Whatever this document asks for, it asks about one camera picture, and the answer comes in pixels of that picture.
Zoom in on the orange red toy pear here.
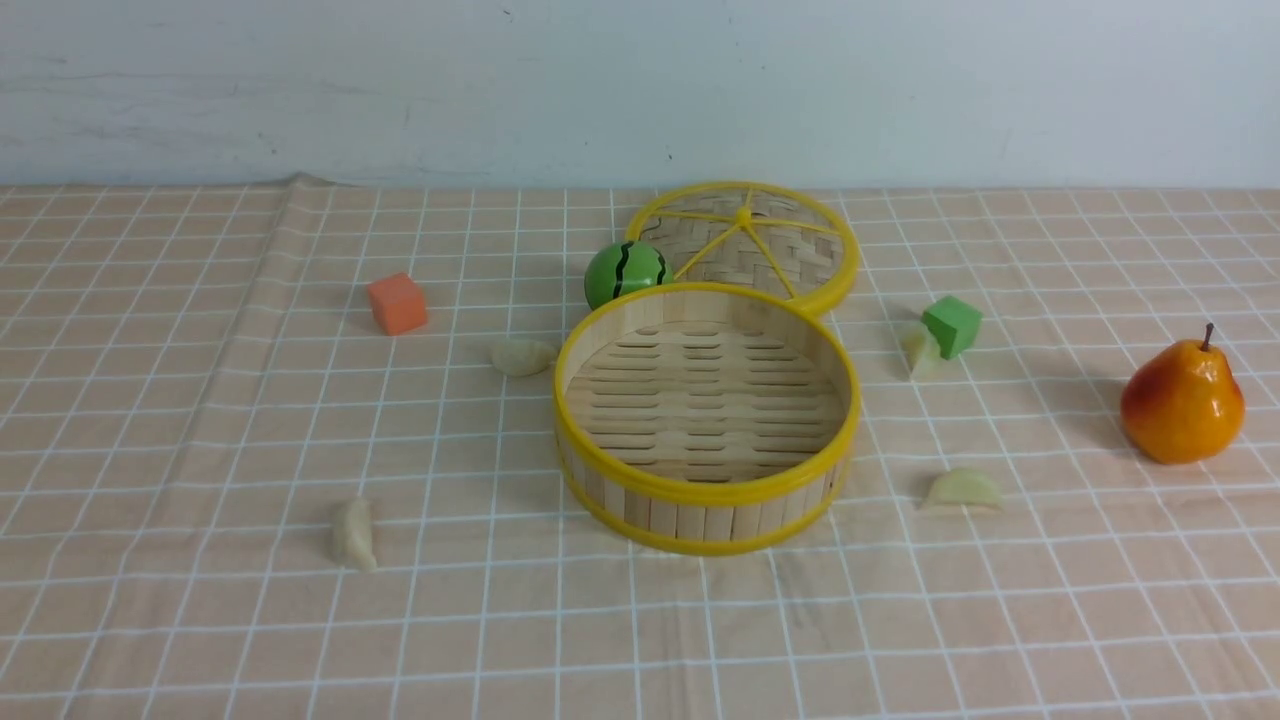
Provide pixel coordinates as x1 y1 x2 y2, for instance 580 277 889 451
1120 322 1245 465

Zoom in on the pale dumpling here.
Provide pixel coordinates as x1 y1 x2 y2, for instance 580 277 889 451
489 338 558 377
330 497 378 571

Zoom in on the orange foam cube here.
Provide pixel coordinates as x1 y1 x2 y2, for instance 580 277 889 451
366 272 429 336

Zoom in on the greenish dumpling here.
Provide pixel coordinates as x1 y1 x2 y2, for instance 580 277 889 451
919 468 1004 512
899 322 945 380

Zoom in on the beige checkered tablecloth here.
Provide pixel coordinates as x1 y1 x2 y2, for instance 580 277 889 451
1 179 1279 719

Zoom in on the woven bamboo steamer lid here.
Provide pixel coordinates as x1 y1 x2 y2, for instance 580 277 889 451
625 181 861 315

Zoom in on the bamboo steamer tray yellow rim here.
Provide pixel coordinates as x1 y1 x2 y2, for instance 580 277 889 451
552 282 861 556

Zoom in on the green watermelon toy ball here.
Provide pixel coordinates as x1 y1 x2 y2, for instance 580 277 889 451
582 241 673 311

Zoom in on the green foam cube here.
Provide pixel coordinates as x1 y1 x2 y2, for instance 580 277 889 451
922 295 984 360

